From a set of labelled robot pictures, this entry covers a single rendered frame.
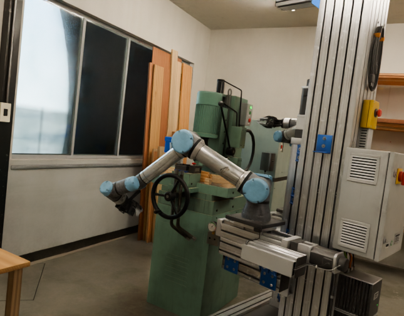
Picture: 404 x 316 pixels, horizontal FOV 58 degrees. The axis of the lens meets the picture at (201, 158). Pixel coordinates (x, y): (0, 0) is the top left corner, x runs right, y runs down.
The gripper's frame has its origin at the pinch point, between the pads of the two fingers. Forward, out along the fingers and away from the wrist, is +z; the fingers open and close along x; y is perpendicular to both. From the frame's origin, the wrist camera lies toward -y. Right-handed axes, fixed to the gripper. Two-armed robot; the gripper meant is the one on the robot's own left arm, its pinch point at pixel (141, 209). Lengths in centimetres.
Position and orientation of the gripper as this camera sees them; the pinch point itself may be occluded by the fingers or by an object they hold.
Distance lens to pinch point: 222.2
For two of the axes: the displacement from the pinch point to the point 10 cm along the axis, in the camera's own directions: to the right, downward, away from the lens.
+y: -3.6, 8.5, -3.8
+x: 8.5, 1.3, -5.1
